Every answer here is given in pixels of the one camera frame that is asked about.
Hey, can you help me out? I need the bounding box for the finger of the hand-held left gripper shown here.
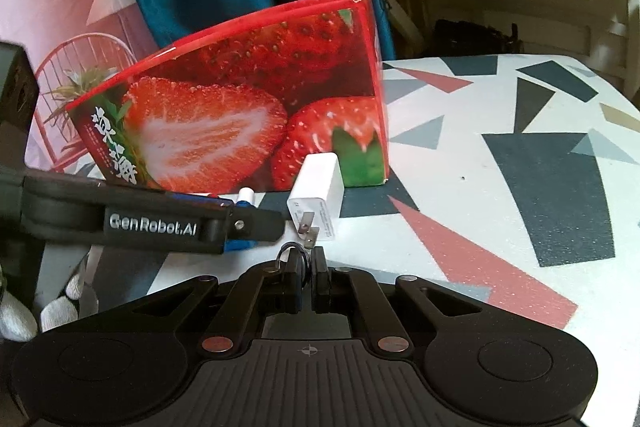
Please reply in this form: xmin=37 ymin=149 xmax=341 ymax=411
xmin=172 ymin=193 xmax=257 ymax=210
xmin=222 ymin=207 xmax=294 ymax=254

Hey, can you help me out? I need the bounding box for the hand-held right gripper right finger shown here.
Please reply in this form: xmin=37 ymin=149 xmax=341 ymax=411
xmin=311 ymin=247 xmax=483 ymax=354

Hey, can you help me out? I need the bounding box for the patterned tablecloth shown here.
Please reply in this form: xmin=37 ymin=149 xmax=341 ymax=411
xmin=37 ymin=54 xmax=640 ymax=358

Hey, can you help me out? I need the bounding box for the dark bag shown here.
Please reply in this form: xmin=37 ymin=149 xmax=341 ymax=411
xmin=432 ymin=19 xmax=526 ymax=56

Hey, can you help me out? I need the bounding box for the red strawberry print box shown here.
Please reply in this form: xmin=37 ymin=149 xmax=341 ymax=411
xmin=65 ymin=0 xmax=388 ymax=195

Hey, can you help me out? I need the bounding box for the metal key ring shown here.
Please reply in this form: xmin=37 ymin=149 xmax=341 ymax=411
xmin=276 ymin=243 xmax=315 ymax=278

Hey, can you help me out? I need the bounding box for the person's left hand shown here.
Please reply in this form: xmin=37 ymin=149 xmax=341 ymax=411
xmin=0 ymin=263 xmax=90 ymax=343

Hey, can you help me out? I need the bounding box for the white charger plug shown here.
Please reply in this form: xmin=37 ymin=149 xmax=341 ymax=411
xmin=286 ymin=153 xmax=346 ymax=249

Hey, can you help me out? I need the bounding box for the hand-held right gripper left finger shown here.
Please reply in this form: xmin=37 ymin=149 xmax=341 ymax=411
xmin=135 ymin=249 xmax=307 ymax=355

